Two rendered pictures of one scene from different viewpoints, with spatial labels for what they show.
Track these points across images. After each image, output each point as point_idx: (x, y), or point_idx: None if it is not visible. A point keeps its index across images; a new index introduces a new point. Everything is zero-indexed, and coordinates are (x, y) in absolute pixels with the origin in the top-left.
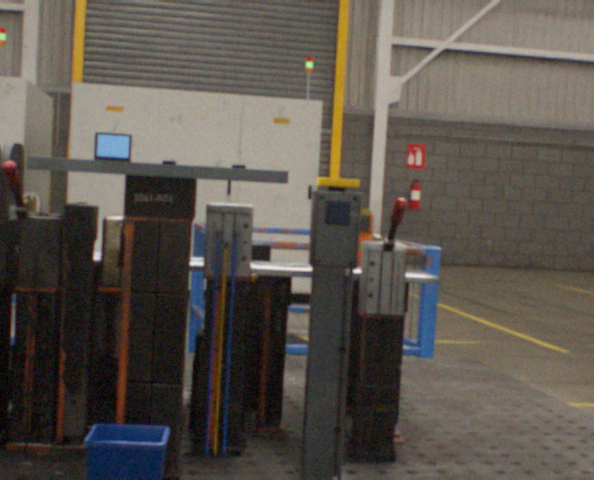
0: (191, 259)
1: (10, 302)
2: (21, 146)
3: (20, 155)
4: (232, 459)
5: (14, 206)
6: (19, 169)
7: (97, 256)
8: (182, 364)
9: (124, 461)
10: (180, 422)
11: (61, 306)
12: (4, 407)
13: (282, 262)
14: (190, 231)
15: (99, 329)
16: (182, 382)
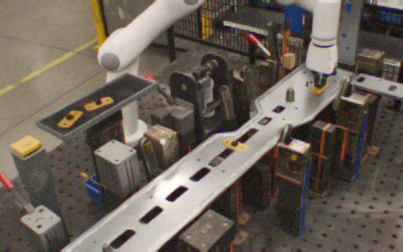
0: (186, 194)
1: (198, 143)
2: (187, 76)
3: (187, 80)
4: (115, 248)
5: (182, 100)
6: (187, 86)
7: (207, 157)
8: (97, 178)
9: (95, 181)
10: (106, 201)
11: (181, 155)
12: (199, 180)
13: (157, 240)
14: (91, 133)
15: (218, 197)
16: (103, 188)
